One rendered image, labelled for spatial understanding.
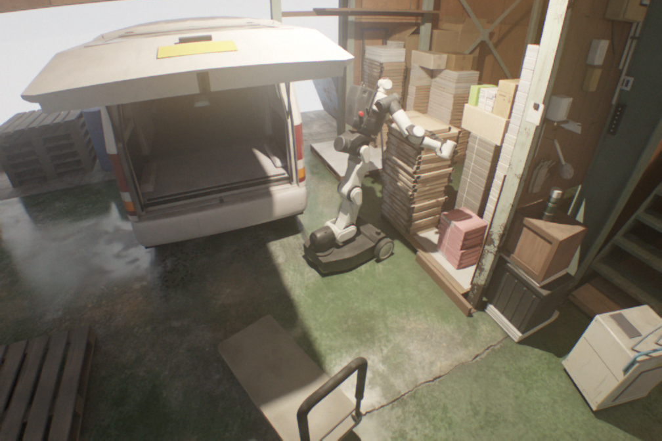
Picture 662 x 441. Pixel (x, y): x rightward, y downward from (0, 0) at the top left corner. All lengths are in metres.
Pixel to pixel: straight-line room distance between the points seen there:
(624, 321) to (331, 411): 1.68
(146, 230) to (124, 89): 1.63
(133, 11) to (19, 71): 2.02
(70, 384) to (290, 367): 1.33
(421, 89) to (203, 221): 3.26
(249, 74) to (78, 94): 0.62
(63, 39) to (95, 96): 5.07
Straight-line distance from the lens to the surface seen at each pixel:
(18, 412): 2.62
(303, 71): 1.42
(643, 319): 2.47
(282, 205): 2.80
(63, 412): 2.45
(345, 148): 2.33
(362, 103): 2.34
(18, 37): 6.66
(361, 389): 1.60
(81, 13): 6.35
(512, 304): 2.51
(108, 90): 1.38
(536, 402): 2.44
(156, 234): 2.82
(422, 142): 2.23
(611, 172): 2.80
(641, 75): 2.68
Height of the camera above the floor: 1.95
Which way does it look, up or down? 31 degrees down
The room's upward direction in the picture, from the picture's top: straight up
